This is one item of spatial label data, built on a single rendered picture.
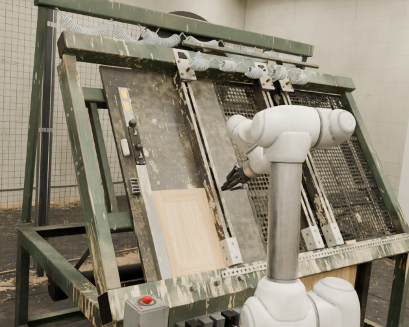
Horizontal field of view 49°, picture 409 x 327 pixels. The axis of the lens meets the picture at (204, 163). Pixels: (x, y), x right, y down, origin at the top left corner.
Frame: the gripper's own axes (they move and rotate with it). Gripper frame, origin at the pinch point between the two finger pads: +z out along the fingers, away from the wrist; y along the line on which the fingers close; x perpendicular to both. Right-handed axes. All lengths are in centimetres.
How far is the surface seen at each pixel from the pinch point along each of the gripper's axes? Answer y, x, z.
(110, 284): -36, 67, 3
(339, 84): 74, -131, 0
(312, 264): -45, -47, 4
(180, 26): 120, -21, 21
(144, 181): 6.6, 41.6, 4.1
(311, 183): 1, -69, 4
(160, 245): -23.6, 41.0, 4.0
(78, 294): -33, 69, 36
